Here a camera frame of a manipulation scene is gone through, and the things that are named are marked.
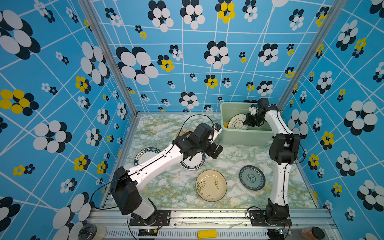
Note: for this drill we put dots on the yellow tag on rail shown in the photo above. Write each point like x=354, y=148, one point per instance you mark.
x=207, y=234

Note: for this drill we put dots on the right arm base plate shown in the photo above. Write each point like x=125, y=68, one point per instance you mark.
x=257, y=219

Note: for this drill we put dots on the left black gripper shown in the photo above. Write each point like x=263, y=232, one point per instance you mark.
x=212, y=151

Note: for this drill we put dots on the light green plastic bin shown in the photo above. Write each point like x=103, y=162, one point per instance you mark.
x=254, y=135

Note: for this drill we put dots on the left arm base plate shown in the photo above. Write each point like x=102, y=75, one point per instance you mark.
x=159, y=218

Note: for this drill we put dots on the aluminium front rail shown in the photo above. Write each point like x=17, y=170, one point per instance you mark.
x=230, y=224

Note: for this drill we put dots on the clear glass lid jar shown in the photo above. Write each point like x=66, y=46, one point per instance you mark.
x=92, y=232

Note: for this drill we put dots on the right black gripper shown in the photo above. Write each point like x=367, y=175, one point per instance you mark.
x=248, y=122

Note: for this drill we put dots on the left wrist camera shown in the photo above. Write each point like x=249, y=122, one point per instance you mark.
x=217, y=129

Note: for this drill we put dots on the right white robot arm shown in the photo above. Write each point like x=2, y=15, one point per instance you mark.
x=283, y=151

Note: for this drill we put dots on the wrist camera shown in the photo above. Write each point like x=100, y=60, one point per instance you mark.
x=217, y=129
x=253, y=110

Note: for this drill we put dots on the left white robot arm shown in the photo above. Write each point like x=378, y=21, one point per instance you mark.
x=127, y=184

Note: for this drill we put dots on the blue patterned plate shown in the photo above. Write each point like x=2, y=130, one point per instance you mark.
x=252, y=178

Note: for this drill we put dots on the white black rimmed plate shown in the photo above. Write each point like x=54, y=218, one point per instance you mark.
x=238, y=122

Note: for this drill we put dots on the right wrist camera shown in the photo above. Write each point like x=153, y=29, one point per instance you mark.
x=253, y=110

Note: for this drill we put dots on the green rimmed white plate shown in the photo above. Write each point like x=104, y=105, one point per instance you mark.
x=195, y=162

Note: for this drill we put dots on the brown jar black lid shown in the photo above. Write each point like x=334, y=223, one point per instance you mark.
x=312, y=233

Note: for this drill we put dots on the beige bamboo pattern plate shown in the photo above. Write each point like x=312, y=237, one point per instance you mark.
x=211, y=186

